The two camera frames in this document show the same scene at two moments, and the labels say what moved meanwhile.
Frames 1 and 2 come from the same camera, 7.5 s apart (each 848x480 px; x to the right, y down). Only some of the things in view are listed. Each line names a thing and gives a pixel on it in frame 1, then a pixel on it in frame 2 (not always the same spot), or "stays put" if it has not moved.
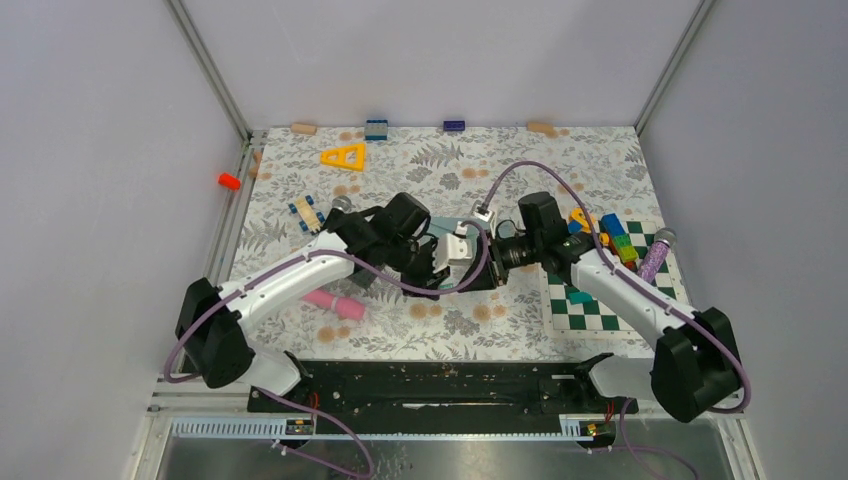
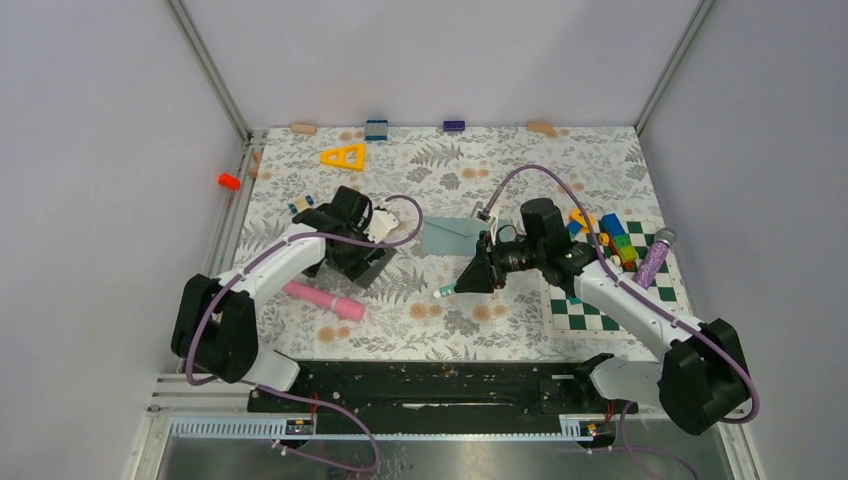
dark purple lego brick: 454,125 stays put
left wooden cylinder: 303,129 stays put
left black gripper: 428,278 to 354,267
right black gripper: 484,280 stays put
